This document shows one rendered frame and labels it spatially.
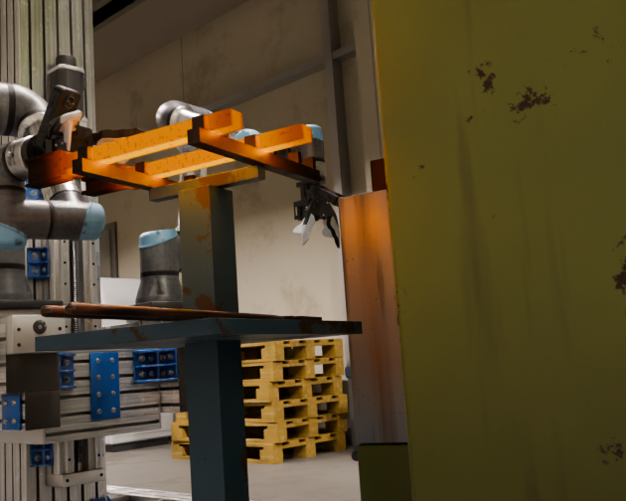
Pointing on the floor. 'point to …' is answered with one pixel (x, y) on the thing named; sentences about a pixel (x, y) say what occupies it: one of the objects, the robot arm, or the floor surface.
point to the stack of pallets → (285, 401)
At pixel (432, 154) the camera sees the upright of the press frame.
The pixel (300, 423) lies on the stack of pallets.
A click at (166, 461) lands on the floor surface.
